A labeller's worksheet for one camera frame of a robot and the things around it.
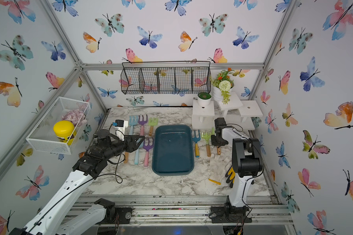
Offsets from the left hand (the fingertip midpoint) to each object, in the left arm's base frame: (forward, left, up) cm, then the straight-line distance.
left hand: (143, 136), depth 71 cm
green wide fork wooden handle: (+33, +4, -28) cm, 44 cm away
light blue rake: (+3, +10, -27) cm, 29 cm away
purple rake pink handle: (+23, +9, -27) cm, 37 cm away
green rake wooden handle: (+18, -37, -28) cm, 49 cm away
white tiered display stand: (+43, -63, -29) cm, 82 cm away
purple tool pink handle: (+9, +4, -25) cm, 27 cm away
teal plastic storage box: (+6, -13, -30) cm, 33 cm away
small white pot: (+32, -34, -5) cm, 47 cm away
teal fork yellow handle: (+7, -29, -27) cm, 40 cm away
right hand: (+13, -45, -25) cm, 53 cm away
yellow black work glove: (-6, -42, -27) cm, 51 cm away
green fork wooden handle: (+8, -43, -27) cm, 51 cm away
